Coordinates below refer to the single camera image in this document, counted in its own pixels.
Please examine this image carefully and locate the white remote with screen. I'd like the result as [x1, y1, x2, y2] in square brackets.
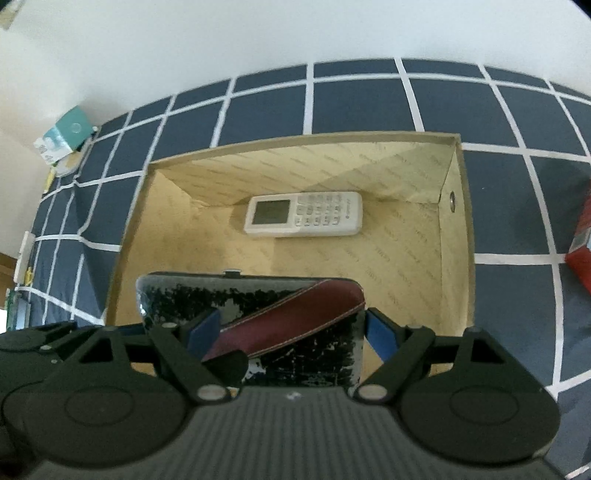
[243, 191, 363, 238]

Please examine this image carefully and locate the navy grid bedsheet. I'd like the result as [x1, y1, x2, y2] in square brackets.
[8, 57, 591, 480]

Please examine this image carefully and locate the black and red wallet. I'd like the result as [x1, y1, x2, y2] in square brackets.
[135, 272, 365, 390]

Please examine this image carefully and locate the red detergent box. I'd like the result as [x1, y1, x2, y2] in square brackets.
[565, 191, 591, 292]

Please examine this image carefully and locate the open cardboard box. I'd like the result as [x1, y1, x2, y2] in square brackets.
[106, 132, 475, 335]

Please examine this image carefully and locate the teal mask box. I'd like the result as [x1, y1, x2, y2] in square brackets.
[33, 106, 96, 165]

